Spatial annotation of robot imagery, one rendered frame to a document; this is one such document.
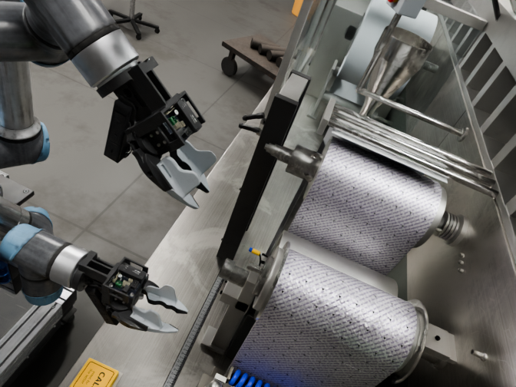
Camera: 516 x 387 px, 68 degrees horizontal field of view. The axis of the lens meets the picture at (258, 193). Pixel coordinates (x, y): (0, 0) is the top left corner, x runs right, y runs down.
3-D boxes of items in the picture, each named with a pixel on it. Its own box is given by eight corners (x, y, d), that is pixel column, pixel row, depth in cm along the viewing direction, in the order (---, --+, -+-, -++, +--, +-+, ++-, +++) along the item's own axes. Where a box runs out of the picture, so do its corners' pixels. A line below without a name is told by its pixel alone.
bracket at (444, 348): (418, 324, 66) (425, 319, 65) (449, 339, 66) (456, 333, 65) (419, 350, 63) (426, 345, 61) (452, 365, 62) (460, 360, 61)
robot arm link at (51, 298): (58, 262, 90) (56, 233, 82) (67, 303, 83) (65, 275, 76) (19, 270, 85) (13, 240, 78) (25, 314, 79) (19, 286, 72)
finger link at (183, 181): (211, 210, 53) (176, 151, 50) (181, 219, 56) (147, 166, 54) (221, 199, 55) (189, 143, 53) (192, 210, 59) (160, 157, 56)
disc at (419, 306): (382, 324, 77) (423, 282, 67) (384, 325, 77) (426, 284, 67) (378, 396, 65) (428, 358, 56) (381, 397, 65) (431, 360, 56)
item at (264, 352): (230, 364, 78) (256, 320, 66) (336, 413, 77) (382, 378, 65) (229, 366, 77) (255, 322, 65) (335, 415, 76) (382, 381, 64)
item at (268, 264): (264, 261, 72) (272, 249, 66) (274, 266, 72) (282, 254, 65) (249, 298, 69) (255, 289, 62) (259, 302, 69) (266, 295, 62)
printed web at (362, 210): (265, 262, 114) (336, 124, 81) (337, 294, 113) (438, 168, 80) (217, 387, 85) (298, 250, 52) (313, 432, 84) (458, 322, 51)
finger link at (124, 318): (142, 334, 69) (104, 308, 70) (141, 338, 70) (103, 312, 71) (158, 314, 72) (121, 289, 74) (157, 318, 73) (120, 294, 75)
